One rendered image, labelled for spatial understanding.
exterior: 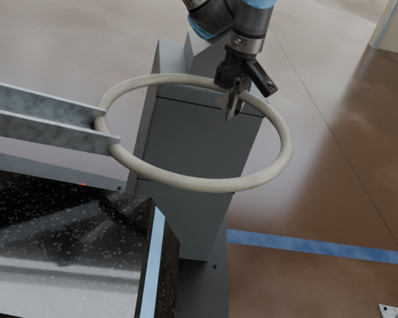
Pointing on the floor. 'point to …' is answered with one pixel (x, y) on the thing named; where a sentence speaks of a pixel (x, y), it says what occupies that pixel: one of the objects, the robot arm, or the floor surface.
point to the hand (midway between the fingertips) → (234, 115)
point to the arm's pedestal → (191, 151)
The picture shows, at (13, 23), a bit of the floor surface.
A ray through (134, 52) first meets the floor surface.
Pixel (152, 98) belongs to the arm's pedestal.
